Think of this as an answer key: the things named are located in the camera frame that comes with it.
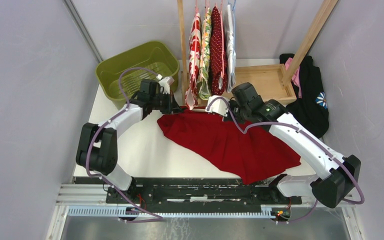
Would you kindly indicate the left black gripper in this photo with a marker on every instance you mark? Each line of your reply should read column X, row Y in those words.
column 172, row 106

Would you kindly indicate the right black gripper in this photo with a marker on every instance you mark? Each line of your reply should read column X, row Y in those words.
column 232, row 102

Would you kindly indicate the red skirt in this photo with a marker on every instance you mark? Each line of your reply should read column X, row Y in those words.
column 254, row 156

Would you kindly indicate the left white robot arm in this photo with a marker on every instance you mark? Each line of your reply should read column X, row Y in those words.
column 97, row 150

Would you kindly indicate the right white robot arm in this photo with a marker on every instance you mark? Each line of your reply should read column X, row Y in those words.
column 336, row 176

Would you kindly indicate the wooden clothes rack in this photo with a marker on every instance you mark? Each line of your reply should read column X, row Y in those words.
column 272, row 38

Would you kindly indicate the green plastic basket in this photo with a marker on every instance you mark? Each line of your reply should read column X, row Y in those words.
column 128, row 68

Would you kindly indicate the dark red polka-dot garment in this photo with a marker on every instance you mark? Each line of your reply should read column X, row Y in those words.
column 218, row 58

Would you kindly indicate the red poppy print garment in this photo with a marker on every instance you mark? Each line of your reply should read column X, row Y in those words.
column 191, row 95

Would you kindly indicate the yellow floral print garment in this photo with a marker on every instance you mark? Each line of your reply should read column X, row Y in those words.
column 204, row 62

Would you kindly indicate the white garment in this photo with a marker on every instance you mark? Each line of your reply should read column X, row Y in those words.
column 229, row 34

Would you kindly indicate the black garment with flower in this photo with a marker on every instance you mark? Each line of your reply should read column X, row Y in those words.
column 310, row 107

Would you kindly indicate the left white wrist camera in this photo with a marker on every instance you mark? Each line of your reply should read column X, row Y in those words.
column 165, row 84

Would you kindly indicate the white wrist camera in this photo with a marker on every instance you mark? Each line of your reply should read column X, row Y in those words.
column 217, row 104
column 165, row 84

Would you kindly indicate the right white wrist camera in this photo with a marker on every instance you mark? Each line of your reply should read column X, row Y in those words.
column 217, row 104

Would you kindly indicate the blue wire hanger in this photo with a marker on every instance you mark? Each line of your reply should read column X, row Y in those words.
column 233, row 17

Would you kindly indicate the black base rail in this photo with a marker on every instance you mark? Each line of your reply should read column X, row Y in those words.
column 205, row 195

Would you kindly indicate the pink wire hanger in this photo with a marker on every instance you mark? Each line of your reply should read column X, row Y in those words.
column 208, row 62

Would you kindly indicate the white slotted cable duct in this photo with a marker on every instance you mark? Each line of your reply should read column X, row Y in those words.
column 131, row 212

